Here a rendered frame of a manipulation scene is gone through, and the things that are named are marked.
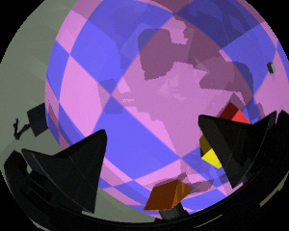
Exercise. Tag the yellow block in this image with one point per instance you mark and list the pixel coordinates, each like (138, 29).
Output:
(207, 153)

